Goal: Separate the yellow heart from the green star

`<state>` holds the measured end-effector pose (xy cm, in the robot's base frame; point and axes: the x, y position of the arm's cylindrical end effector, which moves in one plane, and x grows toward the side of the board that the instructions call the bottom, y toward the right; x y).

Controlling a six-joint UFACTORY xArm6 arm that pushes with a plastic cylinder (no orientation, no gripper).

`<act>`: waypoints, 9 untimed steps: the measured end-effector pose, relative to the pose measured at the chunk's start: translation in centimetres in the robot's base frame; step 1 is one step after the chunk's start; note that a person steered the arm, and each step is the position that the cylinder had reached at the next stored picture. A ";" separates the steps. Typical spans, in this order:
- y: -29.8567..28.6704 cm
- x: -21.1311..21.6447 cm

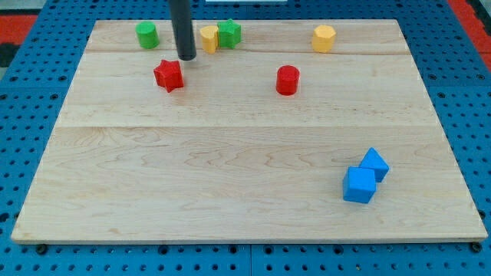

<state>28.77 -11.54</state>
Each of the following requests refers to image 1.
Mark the green star block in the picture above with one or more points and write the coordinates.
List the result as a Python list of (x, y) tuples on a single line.
[(229, 33)]

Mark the green cylinder block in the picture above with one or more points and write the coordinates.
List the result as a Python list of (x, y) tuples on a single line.
[(147, 34)]

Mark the blue triangle block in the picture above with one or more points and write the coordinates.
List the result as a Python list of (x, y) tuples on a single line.
[(373, 160)]

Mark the yellow heart block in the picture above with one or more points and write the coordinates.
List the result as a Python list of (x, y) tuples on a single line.
[(209, 38)]

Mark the blue cube block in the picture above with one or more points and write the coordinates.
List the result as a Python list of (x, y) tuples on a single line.
[(359, 185)]

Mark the red cylinder block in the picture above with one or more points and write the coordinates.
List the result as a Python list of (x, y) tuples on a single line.
[(287, 80)]

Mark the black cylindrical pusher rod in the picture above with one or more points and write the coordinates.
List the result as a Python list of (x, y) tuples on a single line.
[(181, 19)]

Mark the red star block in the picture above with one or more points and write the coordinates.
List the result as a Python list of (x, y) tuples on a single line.
[(168, 75)]

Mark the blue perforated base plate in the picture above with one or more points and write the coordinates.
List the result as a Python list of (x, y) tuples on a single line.
[(37, 80)]

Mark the yellow hexagon block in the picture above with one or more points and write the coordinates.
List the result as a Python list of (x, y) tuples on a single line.
[(323, 38)]

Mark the light wooden board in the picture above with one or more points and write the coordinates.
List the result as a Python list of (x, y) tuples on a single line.
[(226, 159)]

